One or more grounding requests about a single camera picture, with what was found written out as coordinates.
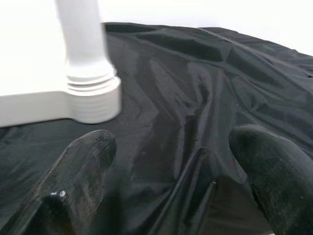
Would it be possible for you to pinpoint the white plastic table leg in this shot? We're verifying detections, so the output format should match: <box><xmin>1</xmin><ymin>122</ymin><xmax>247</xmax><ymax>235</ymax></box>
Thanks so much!
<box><xmin>54</xmin><ymin>0</ymin><xmax>122</xmax><ymax>96</ymax></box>

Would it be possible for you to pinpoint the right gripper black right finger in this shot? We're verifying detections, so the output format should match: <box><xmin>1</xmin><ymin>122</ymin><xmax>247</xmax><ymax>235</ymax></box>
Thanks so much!
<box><xmin>228</xmin><ymin>124</ymin><xmax>313</xmax><ymax>235</ymax></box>

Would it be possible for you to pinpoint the black table cloth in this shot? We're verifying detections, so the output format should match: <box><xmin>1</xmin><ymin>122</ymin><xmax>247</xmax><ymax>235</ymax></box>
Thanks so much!
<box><xmin>0</xmin><ymin>22</ymin><xmax>313</xmax><ymax>235</ymax></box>

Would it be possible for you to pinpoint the white plastic table top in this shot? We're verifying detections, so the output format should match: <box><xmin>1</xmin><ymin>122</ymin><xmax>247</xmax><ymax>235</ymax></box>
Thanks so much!
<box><xmin>0</xmin><ymin>84</ymin><xmax>122</xmax><ymax>128</ymax></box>

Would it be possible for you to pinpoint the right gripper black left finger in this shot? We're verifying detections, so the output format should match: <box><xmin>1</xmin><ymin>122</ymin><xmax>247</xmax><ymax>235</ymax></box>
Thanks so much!
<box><xmin>0</xmin><ymin>129</ymin><xmax>117</xmax><ymax>235</ymax></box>

